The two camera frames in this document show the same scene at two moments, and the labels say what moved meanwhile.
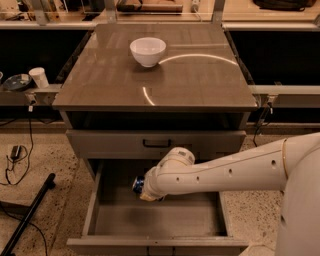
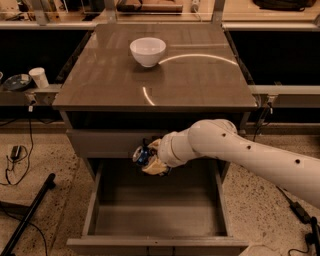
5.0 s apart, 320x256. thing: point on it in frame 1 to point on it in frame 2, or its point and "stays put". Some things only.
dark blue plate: (17, 82) stays put
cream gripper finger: (147, 197) to (155, 167)
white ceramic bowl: (148, 50) stays put
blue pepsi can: (138, 184) to (141, 155)
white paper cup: (39, 77) stays put
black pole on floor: (13, 240) stays put
